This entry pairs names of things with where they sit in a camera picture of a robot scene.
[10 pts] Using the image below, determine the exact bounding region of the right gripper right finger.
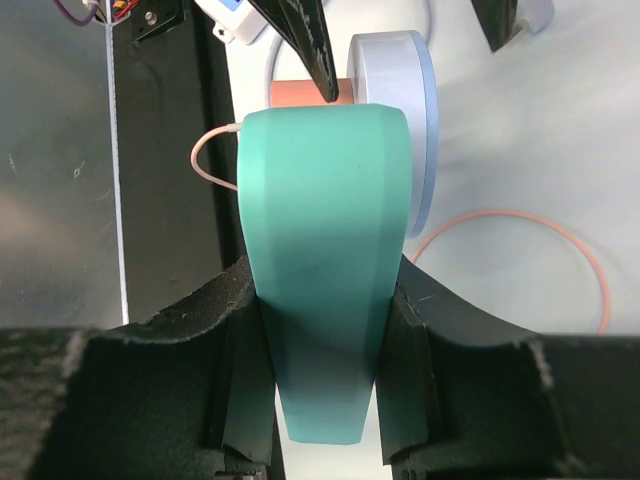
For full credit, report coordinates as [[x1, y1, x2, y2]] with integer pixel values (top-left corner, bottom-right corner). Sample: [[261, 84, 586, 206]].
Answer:
[[376, 260, 639, 479]]

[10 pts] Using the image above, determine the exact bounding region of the teal triangular power strip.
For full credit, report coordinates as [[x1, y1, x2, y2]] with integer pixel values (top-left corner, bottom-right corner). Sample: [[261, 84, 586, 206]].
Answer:
[[237, 104, 407, 445]]

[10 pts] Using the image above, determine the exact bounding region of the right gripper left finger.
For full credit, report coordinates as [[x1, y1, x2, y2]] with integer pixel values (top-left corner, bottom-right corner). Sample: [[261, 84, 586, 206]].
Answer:
[[1, 259, 284, 479]]

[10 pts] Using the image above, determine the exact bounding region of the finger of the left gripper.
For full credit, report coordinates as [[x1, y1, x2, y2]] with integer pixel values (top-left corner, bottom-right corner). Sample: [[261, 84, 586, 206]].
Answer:
[[471, 0, 518, 52], [249, 0, 339, 102]]

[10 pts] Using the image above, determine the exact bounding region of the pink charger plug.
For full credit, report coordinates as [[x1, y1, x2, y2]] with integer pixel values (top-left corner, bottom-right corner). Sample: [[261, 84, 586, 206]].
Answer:
[[269, 78, 355, 108]]

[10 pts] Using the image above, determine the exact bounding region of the light blue socket cable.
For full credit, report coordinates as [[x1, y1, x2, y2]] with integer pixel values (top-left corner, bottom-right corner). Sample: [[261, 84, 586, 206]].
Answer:
[[262, 0, 434, 96]]

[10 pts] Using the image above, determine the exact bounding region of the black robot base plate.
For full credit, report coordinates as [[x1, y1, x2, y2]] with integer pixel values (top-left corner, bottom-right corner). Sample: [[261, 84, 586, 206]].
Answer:
[[113, 1, 244, 322]]

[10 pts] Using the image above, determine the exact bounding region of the white long power strip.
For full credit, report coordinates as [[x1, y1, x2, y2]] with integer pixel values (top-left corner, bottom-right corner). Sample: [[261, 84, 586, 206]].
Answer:
[[195, 0, 267, 45]]

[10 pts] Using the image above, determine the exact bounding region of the light blue round socket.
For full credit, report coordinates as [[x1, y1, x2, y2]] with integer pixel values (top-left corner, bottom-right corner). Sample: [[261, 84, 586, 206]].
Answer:
[[347, 30, 440, 239]]

